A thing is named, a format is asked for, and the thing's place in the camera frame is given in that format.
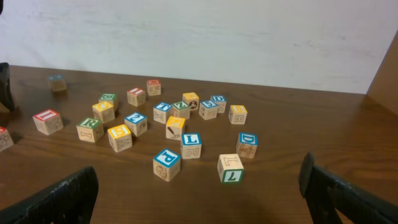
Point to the blue P block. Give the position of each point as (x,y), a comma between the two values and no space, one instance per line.
(166,164)

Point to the blue D block upper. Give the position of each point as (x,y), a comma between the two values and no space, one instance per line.
(220,100)

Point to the green R block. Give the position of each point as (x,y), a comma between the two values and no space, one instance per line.
(90,129)

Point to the yellow block hammer side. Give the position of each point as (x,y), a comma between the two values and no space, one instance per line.
(175,127)

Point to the blue T block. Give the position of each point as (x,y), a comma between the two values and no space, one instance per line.
(162,112)

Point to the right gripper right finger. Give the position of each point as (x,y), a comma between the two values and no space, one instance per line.
(326,194)

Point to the blue 2 block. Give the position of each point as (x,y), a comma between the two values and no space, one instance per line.
(137,123)

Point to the yellow 8 block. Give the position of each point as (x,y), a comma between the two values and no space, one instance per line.
(238,114)

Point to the yellow block upper right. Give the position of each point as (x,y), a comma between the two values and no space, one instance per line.
(192,100)

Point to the red U block centre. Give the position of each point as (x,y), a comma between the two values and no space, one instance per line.
(5,139)

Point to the blue D block right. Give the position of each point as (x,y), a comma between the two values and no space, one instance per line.
(247,145)

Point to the green B block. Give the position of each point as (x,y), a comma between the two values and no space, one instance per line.
(110,98)

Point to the blue L block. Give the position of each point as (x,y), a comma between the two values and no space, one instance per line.
(190,146)

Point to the blue X block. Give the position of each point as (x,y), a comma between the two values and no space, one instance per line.
(57,82)

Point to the plain wood L block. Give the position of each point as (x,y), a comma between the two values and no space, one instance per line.
(230,168)

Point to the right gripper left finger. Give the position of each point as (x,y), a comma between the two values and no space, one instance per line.
(70,200)

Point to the blue d block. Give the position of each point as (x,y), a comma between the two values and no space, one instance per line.
(247,145)
(220,100)

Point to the red I block upper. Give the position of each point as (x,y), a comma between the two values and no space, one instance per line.
(136,96)

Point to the blue 5 block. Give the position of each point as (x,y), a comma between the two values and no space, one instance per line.
(208,109)

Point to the red i block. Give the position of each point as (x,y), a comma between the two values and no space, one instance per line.
(136,96)
(48,121)

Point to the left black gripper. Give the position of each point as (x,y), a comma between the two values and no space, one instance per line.
(7,101)

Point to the yellow S block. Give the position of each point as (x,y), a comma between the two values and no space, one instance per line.
(120,138)

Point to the red block top right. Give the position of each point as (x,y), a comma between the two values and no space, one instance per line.
(153,87)

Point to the red I block centre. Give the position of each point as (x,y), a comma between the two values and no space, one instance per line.
(48,121)

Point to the yellow block centre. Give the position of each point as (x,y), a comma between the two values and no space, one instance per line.
(104,111)

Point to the green Z block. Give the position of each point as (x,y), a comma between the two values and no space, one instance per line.
(181,109)

